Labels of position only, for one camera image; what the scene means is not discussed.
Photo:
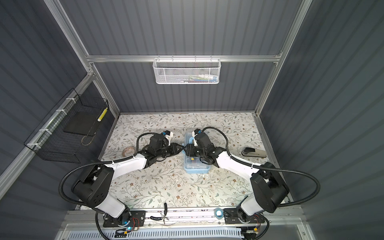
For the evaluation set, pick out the white wire wall basket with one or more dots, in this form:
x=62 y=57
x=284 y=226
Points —
x=196 y=72

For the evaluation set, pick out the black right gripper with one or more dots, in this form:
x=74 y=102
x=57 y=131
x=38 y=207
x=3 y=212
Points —
x=190 y=150

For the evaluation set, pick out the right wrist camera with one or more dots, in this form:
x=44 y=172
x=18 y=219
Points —
x=194 y=134

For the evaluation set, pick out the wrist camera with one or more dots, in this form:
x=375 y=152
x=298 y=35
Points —
x=194 y=134
x=168 y=135

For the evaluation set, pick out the blue tape roll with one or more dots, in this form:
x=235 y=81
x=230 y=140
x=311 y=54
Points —
x=218 y=213

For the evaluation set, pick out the beige black stapler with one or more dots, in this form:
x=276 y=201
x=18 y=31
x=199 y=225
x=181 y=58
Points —
x=255 y=153

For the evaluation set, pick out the brown tape roll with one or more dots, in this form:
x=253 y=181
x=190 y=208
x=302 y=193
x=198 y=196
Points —
x=128 y=151

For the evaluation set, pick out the yellow marker in basket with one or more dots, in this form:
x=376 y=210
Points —
x=102 y=115

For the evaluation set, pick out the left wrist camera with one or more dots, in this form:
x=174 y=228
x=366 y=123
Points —
x=168 y=135

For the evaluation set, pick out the black wire wall basket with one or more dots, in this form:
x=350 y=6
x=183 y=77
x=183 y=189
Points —
x=69 y=135

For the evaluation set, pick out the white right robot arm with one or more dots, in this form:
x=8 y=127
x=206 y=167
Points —
x=269 y=189

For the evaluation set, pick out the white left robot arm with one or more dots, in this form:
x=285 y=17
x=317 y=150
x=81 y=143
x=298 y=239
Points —
x=93 y=185

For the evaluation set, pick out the black handled pliers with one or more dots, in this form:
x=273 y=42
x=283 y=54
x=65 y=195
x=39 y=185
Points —
x=163 y=216

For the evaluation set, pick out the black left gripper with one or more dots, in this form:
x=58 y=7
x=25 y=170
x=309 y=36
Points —
x=176 y=151

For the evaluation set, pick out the light blue plastic tool box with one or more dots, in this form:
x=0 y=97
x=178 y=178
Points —
x=197 y=171

